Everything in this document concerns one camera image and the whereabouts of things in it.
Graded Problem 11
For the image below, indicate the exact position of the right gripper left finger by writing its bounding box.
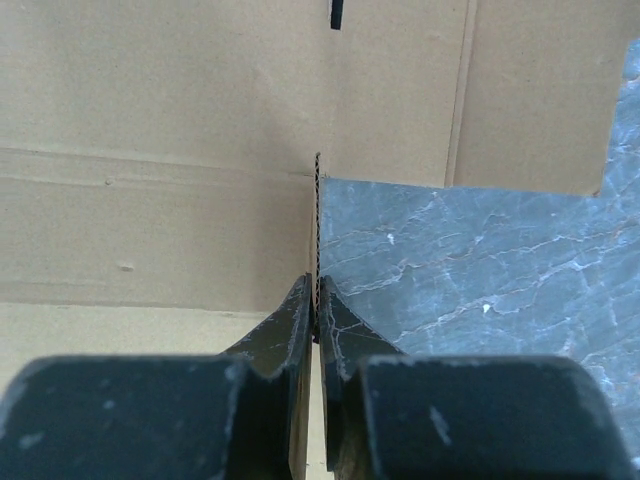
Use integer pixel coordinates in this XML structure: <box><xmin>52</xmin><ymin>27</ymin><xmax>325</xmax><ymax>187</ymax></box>
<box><xmin>1</xmin><ymin>274</ymin><xmax>313</xmax><ymax>479</ymax></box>

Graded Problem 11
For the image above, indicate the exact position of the brown cardboard box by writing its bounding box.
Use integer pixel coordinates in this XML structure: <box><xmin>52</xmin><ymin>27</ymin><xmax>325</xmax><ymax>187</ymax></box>
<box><xmin>1</xmin><ymin>1</ymin><xmax>639</xmax><ymax>479</ymax></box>

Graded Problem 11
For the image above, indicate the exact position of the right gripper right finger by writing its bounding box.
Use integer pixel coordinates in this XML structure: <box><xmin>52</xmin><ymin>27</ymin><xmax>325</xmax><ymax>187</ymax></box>
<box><xmin>318</xmin><ymin>277</ymin><xmax>639</xmax><ymax>479</ymax></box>

